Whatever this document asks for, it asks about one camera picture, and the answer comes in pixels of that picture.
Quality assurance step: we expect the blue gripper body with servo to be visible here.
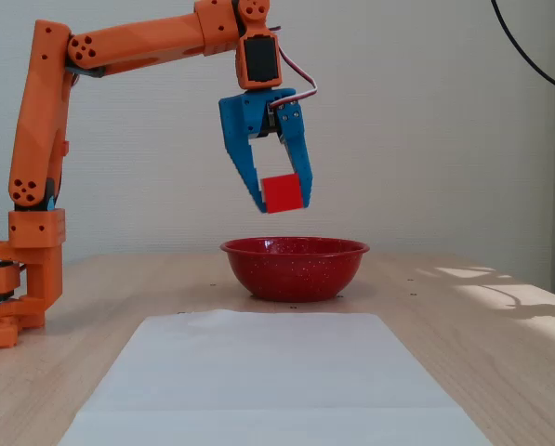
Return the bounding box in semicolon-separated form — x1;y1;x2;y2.
218;87;298;151

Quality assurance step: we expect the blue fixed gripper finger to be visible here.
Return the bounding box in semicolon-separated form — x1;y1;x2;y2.
224;140;270;215

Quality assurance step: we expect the black hanging cable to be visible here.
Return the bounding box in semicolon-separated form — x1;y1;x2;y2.
490;0;555;99

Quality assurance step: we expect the white red servo cable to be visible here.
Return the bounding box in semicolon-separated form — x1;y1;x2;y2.
267;24;319;111

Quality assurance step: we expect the red cube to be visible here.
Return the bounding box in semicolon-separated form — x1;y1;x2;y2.
261;173;305;216

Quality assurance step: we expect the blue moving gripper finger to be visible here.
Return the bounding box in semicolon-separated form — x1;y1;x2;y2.
277;98;313;210

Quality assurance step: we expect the white paper sheet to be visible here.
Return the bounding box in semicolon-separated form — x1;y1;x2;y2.
56;311;495;446

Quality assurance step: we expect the red speckled bowl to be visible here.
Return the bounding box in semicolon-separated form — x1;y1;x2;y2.
218;236;371;304

